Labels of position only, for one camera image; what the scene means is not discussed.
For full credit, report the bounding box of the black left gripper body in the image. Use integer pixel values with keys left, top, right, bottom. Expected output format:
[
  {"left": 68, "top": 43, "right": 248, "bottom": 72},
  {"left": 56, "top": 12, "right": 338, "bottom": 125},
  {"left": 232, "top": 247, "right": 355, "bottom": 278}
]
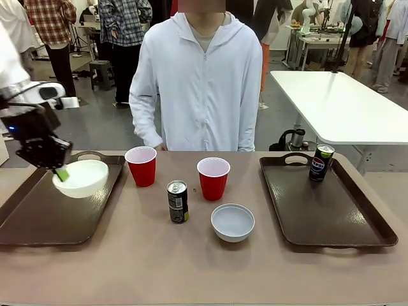
[{"left": 0, "top": 101, "right": 73, "bottom": 170}]

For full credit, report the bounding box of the white bowl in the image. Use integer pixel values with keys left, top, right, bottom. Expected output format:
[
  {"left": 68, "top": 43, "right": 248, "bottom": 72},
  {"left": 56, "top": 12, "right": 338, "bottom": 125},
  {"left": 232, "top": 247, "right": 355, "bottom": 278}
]
[
  {"left": 210, "top": 203, "right": 256, "bottom": 243},
  {"left": 52, "top": 160, "right": 110, "bottom": 200}
]

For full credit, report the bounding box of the brown plastic tray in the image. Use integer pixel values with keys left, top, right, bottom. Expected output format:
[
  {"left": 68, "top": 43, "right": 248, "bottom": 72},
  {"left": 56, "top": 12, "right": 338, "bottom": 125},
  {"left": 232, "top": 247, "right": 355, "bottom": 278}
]
[
  {"left": 259, "top": 152, "right": 399, "bottom": 249},
  {"left": 0, "top": 150, "right": 126, "bottom": 246}
]

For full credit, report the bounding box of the red plastic cup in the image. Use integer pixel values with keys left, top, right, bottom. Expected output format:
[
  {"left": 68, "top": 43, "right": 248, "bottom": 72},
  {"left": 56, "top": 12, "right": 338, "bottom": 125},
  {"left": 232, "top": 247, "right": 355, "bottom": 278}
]
[
  {"left": 124, "top": 146, "right": 158, "bottom": 187},
  {"left": 196, "top": 157, "right": 231, "bottom": 202}
]

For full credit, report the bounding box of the grey plastic stool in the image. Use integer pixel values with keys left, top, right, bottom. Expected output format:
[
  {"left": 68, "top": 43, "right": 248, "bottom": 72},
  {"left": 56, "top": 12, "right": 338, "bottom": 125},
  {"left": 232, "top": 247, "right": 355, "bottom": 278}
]
[{"left": 89, "top": 60, "right": 115, "bottom": 91}]

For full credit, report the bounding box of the person in red plaid shirt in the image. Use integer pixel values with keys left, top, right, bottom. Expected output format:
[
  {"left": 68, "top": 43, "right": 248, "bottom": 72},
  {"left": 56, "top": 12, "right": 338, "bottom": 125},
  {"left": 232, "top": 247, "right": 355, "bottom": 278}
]
[{"left": 24, "top": 0, "right": 77, "bottom": 98}]

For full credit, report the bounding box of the black soda can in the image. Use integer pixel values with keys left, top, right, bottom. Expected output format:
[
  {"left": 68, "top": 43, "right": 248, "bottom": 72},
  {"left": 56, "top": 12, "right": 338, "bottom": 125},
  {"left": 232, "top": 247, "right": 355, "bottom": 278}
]
[{"left": 166, "top": 180, "right": 189, "bottom": 224}]

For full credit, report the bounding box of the person in blue plaid shirt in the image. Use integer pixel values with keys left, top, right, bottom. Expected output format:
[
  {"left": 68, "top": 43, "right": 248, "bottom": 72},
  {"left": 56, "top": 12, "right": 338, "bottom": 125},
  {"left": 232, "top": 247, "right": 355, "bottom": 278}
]
[{"left": 98, "top": 0, "right": 153, "bottom": 105}]

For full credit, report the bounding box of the person in white hoodie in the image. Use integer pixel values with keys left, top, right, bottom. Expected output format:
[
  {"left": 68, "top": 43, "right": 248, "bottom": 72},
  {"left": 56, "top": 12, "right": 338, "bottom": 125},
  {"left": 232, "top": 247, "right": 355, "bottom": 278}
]
[{"left": 128, "top": 0, "right": 263, "bottom": 152}]

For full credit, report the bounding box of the black Pepsi can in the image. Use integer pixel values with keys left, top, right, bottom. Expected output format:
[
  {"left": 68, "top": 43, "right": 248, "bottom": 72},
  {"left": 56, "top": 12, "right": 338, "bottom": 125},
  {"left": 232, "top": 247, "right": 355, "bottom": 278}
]
[{"left": 309, "top": 143, "right": 335, "bottom": 183}]

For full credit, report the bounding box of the white background workbench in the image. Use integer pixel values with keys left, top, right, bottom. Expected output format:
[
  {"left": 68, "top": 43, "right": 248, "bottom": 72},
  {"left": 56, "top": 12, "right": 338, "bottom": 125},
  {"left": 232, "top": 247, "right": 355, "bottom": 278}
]
[{"left": 286, "top": 24, "right": 354, "bottom": 71}]

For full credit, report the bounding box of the white folding table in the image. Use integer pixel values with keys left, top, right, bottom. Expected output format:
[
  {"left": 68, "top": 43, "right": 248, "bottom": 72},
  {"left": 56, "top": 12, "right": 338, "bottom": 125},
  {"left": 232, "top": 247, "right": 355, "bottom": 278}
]
[{"left": 270, "top": 70, "right": 408, "bottom": 166}]

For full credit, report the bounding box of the black pole stand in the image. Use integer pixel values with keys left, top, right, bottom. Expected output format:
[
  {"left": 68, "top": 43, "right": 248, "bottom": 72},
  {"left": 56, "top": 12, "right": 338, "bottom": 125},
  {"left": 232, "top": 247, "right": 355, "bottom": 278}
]
[{"left": 331, "top": 0, "right": 355, "bottom": 75}]

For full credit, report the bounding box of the person in grey trousers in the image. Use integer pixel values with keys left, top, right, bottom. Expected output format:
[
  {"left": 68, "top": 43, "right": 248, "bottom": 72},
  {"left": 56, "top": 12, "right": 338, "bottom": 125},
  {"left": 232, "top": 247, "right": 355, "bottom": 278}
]
[{"left": 369, "top": 0, "right": 408, "bottom": 94}]

